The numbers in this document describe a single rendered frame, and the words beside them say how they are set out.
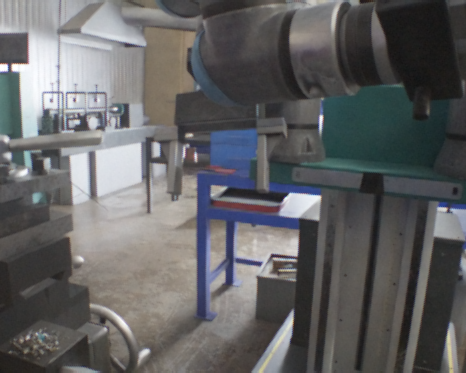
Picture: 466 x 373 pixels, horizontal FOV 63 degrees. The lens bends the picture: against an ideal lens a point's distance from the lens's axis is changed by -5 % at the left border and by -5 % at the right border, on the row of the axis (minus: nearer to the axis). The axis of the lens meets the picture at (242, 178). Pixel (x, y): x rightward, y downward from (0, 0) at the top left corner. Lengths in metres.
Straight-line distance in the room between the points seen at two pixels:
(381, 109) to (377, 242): 0.42
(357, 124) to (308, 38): 0.81
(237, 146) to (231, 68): 1.85
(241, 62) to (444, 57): 0.18
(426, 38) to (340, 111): 0.84
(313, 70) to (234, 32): 0.09
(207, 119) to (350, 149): 0.65
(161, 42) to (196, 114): 7.68
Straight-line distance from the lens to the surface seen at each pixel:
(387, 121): 1.16
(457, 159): 1.01
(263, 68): 0.39
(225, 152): 2.28
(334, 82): 0.37
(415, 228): 1.24
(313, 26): 0.37
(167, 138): 0.62
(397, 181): 1.01
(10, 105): 4.77
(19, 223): 0.63
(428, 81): 0.40
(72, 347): 0.70
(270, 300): 2.36
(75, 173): 4.94
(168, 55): 8.16
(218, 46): 0.42
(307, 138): 1.06
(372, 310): 1.40
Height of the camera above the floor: 1.25
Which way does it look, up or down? 11 degrees down
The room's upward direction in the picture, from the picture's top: 2 degrees clockwise
